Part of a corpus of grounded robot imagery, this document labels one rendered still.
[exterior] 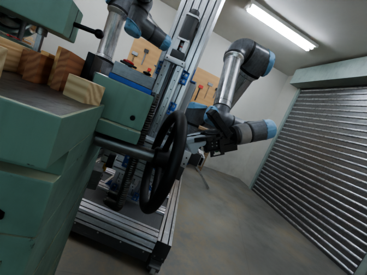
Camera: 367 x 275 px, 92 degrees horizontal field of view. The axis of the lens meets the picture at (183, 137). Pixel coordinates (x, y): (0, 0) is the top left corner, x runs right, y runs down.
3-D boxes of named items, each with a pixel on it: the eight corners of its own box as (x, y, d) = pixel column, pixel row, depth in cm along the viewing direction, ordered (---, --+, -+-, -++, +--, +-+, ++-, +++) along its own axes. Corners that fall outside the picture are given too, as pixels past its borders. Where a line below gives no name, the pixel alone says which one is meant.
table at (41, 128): (134, 193, 21) (152, 148, 20) (-311, 84, 12) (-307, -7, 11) (137, 121, 78) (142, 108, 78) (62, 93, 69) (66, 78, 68)
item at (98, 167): (96, 190, 69) (102, 172, 68) (61, 182, 66) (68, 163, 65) (100, 180, 77) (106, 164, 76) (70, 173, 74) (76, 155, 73)
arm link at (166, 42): (142, 27, 119) (164, 58, 89) (128, 16, 112) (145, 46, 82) (152, 10, 114) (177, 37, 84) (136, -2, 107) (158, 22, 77)
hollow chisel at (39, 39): (37, 52, 37) (44, 28, 36) (32, 49, 37) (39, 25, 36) (39, 52, 38) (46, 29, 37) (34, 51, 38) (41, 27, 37)
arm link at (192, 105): (180, 118, 116) (188, 98, 114) (199, 125, 119) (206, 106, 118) (183, 119, 105) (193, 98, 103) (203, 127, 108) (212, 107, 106)
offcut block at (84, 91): (61, 94, 31) (69, 72, 30) (81, 97, 35) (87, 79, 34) (82, 103, 30) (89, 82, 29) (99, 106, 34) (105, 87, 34)
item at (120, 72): (150, 95, 42) (159, 73, 42) (103, 75, 39) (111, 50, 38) (147, 95, 55) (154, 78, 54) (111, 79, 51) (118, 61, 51)
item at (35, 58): (33, 83, 29) (42, 54, 29) (21, 78, 29) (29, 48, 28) (79, 88, 52) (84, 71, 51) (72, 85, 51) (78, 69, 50)
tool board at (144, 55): (208, 119, 392) (225, 80, 380) (118, 80, 339) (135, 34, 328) (207, 119, 396) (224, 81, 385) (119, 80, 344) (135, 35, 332)
